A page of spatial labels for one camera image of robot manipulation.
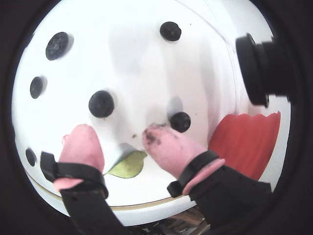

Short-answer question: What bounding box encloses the pink tipped black gripper finger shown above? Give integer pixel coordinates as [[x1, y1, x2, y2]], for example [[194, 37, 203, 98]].
[[142, 124, 235, 226], [40, 123, 133, 235]]

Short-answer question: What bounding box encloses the small dark blueberry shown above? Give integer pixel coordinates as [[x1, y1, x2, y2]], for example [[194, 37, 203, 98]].
[[29, 76, 44, 99], [159, 21, 182, 42]]

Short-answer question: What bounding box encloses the red collapsible silicone cup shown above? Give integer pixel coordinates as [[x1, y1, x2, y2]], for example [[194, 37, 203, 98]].
[[207, 110, 282, 182]]

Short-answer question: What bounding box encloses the green leaf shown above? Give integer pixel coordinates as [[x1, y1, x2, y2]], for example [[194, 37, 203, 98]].
[[102, 150, 148, 179]]

